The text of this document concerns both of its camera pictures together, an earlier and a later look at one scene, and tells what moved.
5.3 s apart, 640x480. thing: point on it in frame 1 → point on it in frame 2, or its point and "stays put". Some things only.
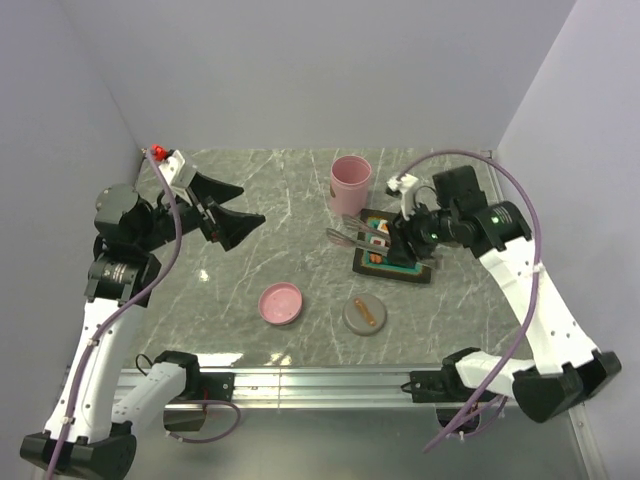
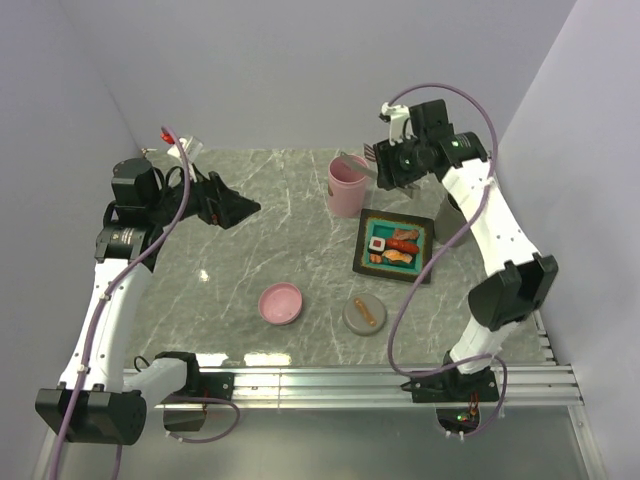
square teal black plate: x=374 y=263 stays put
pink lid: x=280 y=304 stays put
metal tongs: x=352 y=231 → x=358 y=166
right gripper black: x=403 y=236 → x=385 y=156
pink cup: x=349 y=176 stays put
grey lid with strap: x=364 y=315 stays put
